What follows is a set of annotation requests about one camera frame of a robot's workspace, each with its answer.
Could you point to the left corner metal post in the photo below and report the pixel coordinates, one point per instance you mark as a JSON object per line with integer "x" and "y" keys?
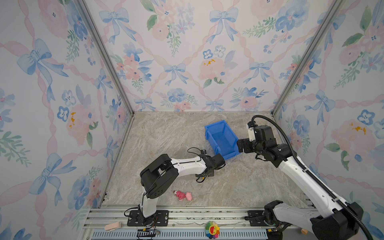
{"x": 100, "y": 46}

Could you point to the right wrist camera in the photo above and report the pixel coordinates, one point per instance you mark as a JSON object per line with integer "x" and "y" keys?
{"x": 251, "y": 131}

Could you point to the blue plastic bin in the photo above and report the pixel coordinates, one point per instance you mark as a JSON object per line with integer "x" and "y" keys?
{"x": 222, "y": 139}

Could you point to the corner metal post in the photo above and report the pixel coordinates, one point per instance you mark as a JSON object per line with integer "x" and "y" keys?
{"x": 100, "y": 46}
{"x": 320, "y": 33}

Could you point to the right corner metal post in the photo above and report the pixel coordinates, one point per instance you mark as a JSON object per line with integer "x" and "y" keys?
{"x": 320, "y": 33}

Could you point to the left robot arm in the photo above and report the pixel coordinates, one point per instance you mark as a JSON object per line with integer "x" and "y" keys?
{"x": 158, "y": 176}

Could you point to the colourful flower toy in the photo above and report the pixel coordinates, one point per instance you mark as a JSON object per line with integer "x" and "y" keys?
{"x": 212, "y": 230}

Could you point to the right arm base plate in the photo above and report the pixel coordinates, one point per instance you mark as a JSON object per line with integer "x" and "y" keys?
{"x": 264, "y": 218}

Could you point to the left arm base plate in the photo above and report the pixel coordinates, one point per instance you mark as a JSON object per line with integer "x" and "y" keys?
{"x": 137, "y": 219}

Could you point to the pink plush toy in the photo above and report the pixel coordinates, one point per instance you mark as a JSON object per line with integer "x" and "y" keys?
{"x": 181, "y": 195}

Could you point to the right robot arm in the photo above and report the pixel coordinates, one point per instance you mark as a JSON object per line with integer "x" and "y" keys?
{"x": 333, "y": 219}

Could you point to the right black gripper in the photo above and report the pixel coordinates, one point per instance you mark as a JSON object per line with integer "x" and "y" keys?
{"x": 246, "y": 142}

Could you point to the aluminium frame rail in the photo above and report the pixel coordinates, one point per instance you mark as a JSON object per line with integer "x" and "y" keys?
{"x": 185, "y": 223}

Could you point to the pink eraser block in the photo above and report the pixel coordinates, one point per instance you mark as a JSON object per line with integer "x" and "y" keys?
{"x": 113, "y": 226}

